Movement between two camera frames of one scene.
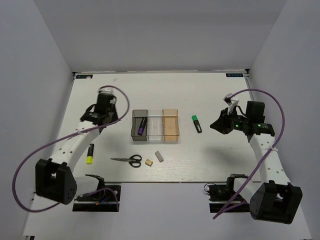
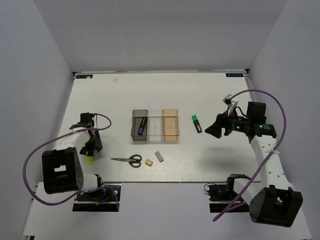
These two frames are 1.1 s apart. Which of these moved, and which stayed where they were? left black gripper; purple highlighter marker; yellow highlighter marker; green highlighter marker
Moved: left black gripper
Stayed: green highlighter marker; purple highlighter marker; yellow highlighter marker
